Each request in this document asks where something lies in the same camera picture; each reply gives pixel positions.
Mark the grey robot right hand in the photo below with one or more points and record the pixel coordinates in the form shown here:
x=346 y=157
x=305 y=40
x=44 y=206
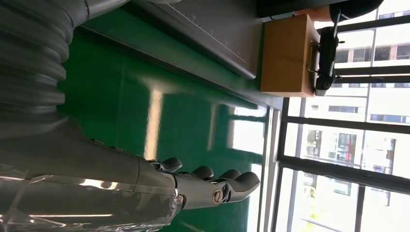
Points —
x=80 y=179

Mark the green conveyor belt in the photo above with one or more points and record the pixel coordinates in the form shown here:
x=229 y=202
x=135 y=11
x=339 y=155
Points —
x=128 y=112

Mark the black inbound scanner machine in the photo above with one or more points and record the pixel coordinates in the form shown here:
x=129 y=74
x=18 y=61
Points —
x=208 y=25

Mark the brown cardboard box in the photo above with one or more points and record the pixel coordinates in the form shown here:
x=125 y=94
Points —
x=285 y=54

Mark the black remote controller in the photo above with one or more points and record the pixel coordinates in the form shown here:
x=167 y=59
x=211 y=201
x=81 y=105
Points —
x=326 y=57

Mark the black window frame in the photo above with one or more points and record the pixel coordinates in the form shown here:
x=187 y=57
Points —
x=320 y=123

